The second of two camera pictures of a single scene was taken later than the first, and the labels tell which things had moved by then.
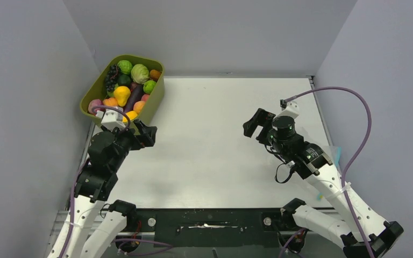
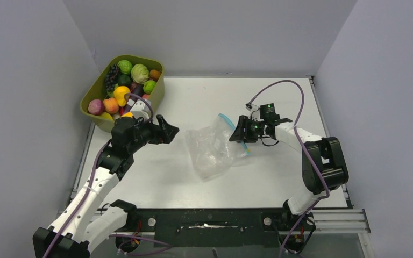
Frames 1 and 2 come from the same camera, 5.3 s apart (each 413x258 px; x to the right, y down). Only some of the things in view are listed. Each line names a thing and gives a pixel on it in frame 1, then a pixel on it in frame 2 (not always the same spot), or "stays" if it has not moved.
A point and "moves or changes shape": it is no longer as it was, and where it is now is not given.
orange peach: (110, 101) stays
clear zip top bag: (335, 154) moves or changes shape
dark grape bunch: (111, 77) stays
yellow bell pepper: (122, 94) stays
